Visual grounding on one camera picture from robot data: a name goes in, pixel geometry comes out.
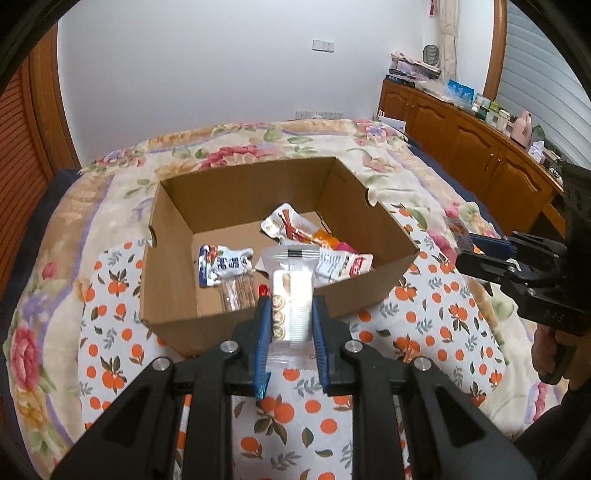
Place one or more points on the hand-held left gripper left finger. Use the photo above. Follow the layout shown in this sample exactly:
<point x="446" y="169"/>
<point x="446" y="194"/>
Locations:
<point x="262" y="350"/>

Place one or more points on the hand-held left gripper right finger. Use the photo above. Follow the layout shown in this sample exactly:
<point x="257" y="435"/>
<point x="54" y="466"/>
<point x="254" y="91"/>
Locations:
<point x="322" y="350"/>

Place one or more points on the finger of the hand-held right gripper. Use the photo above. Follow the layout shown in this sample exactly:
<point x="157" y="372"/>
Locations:
<point x="482" y="266"/>
<point x="489" y="246"/>

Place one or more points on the clear round biscuit packet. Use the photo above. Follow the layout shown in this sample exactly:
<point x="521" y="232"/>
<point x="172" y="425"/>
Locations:
<point x="291" y="300"/>

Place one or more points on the clear stick biscuit packet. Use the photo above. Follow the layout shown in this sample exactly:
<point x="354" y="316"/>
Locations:
<point x="238" y="295"/>

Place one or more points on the brown cardboard box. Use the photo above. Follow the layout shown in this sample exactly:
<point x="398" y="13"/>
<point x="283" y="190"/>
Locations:
<point x="184" y="332"/>

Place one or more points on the clear packet with red label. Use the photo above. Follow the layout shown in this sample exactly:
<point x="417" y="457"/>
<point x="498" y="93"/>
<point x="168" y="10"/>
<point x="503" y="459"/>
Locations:
<point x="341" y="267"/>

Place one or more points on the white blue snack packet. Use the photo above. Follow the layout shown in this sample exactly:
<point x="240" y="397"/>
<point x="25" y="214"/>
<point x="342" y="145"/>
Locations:
<point x="226" y="265"/>

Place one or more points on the orange snack wrapper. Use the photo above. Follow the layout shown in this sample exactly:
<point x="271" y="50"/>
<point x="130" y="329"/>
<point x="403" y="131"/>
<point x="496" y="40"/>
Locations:
<point x="323" y="239"/>

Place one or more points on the red white sausage packet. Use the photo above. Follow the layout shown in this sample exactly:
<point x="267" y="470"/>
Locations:
<point x="281" y="221"/>

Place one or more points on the person's right forearm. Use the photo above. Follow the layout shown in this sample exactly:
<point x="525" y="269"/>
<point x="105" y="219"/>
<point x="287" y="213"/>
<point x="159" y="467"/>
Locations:
<point x="558" y="429"/>

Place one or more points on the person's right hand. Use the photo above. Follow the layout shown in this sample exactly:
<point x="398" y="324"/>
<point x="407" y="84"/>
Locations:
<point x="544" y="355"/>

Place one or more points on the dark blue bedsheet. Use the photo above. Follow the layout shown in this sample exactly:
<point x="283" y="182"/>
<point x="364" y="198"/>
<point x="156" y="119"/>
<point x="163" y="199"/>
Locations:
<point x="457" y="184"/>

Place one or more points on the orange fruit print cloth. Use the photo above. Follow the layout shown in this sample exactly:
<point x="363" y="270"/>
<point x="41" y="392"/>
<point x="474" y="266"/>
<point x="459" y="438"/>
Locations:
<point x="415" y="318"/>

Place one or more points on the wooden cabinet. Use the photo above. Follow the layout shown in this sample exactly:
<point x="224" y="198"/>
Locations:
<point x="480" y="143"/>

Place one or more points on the tissue box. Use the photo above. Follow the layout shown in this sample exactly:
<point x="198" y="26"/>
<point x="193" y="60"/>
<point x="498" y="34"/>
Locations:
<point x="538" y="150"/>

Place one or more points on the pink bottle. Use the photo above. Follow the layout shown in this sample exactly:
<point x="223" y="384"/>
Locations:
<point x="523" y="125"/>

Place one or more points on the white router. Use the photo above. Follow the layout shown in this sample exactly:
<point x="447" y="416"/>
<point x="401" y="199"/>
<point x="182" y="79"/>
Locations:
<point x="392" y="122"/>

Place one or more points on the blue box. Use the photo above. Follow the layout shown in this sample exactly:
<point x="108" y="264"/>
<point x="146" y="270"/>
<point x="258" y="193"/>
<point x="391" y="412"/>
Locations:
<point x="461" y="91"/>

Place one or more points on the grey window blind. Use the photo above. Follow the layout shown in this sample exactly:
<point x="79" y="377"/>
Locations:
<point x="540" y="69"/>

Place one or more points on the stack of boxes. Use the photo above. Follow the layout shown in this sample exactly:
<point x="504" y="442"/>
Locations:
<point x="408" y="69"/>

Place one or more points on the grey oval mesh object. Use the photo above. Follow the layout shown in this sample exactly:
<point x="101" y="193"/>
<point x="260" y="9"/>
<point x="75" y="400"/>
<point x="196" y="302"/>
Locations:
<point x="430" y="54"/>

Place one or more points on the beige curtain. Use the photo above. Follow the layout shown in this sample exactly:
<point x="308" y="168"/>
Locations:
<point x="449" y="37"/>

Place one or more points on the wooden window frame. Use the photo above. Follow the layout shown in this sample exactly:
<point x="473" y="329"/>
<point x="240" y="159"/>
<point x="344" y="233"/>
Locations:
<point x="496" y="46"/>

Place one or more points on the wall outlet strip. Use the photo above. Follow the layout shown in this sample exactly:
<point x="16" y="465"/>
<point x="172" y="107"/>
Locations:
<point x="319" y="113"/>

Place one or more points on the white wall switch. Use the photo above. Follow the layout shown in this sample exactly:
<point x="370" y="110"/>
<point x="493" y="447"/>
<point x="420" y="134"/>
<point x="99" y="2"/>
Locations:
<point x="322" y="45"/>

